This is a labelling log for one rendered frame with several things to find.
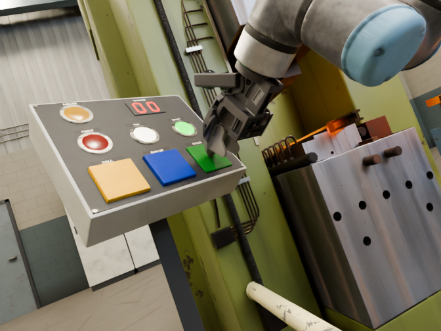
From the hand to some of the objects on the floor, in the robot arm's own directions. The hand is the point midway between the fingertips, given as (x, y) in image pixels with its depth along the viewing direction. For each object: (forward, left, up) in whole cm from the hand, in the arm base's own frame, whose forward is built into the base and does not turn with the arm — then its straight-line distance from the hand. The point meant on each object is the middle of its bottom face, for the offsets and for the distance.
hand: (209, 148), depth 63 cm
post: (+13, +10, -102) cm, 104 cm away
